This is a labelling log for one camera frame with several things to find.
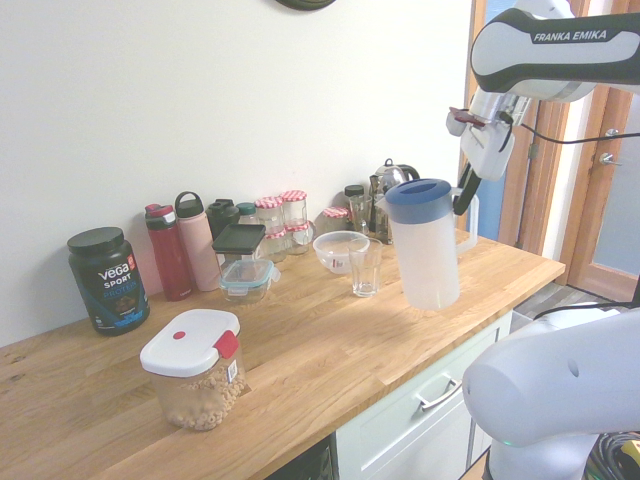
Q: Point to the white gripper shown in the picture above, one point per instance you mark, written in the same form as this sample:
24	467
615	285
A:
487	150

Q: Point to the translucent pitcher with blue lid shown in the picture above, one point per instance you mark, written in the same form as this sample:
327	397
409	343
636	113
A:
427	260

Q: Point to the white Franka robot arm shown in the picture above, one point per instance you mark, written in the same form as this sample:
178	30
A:
550	55

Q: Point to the dark red water bottle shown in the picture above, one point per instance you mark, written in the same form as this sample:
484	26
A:
172	260

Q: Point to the metal door hinge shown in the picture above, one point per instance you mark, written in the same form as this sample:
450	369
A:
532	151

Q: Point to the steel electric kettle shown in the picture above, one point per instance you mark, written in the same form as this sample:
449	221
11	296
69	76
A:
385	180

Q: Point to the clear glass tumbler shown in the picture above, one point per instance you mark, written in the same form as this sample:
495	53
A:
360	215

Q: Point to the black-lidded glass jar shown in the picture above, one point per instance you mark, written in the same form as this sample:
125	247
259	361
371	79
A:
354	191

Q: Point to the short jar red-checked lid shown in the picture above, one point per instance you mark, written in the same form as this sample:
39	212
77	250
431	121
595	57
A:
335	220

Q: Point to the clear faceted drinking glass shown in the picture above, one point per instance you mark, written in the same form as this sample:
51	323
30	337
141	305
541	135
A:
365	280

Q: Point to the translucent plastic bowl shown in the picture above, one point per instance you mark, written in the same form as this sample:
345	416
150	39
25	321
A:
330	255

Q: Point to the tall jar red-checked lid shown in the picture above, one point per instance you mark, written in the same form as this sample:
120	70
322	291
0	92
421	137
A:
270	215
294	207

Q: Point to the small jar red-checked lid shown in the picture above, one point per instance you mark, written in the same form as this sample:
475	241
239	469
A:
276	247
299	240

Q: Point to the green-lidded glass jar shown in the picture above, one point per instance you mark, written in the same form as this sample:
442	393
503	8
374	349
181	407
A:
246	212

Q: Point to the black-lidded square container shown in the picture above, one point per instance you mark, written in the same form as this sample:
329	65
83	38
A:
240	237

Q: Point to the glass container with teal lid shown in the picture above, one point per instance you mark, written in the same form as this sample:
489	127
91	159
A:
245	282

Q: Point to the black shaker bottle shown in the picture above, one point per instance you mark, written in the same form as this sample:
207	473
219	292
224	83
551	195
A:
222	217

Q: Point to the pale green kitchen cabinet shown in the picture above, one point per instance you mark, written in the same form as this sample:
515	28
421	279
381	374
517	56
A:
390	440

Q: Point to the pink bottle with black cap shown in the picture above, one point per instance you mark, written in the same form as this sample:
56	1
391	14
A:
195	250

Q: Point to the yellow box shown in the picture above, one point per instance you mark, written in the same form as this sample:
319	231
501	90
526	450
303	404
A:
631	452

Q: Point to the black appliance under counter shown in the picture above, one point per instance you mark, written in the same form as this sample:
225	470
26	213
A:
315	462

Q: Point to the cereal container with white lid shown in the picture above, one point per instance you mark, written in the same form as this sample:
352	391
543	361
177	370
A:
190	380

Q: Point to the black Vega protein tub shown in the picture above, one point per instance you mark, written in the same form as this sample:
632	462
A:
110	290

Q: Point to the wooden door frame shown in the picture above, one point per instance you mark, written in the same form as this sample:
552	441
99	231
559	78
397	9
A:
545	200

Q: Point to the black round wall clock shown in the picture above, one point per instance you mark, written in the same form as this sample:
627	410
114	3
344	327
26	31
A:
305	4

